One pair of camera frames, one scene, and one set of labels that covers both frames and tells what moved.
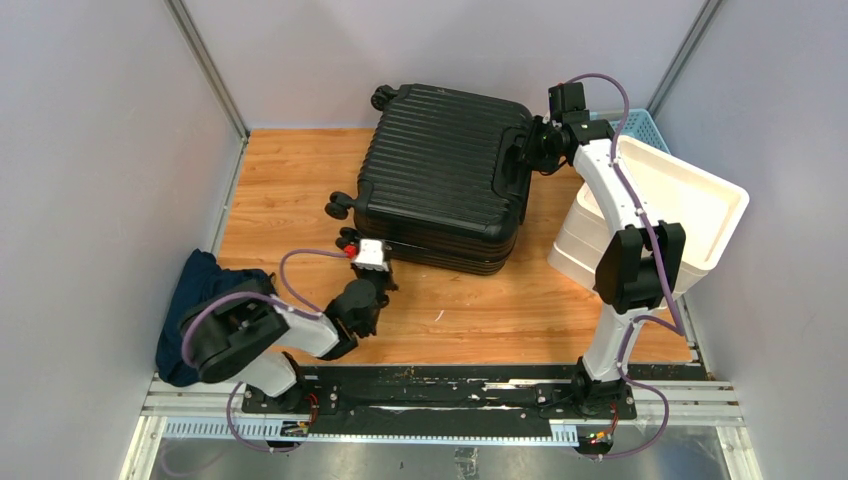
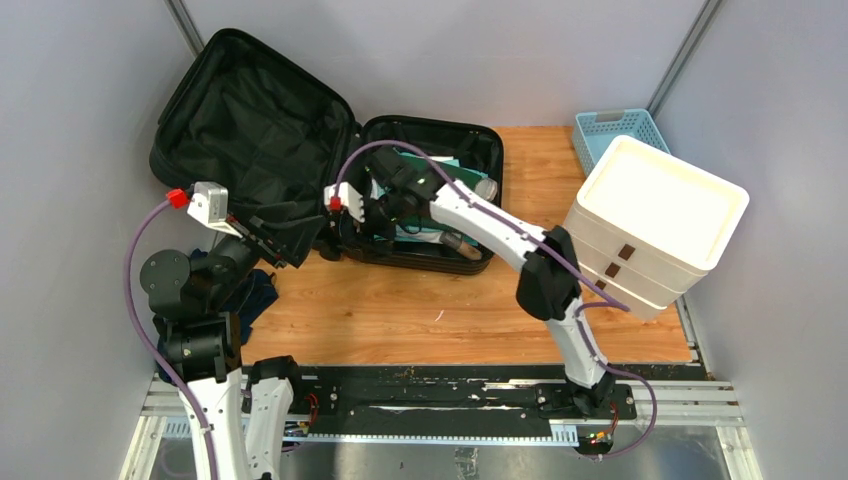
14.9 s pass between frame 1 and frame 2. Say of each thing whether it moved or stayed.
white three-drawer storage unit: stayed
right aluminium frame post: stayed
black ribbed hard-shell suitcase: moved
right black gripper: moved
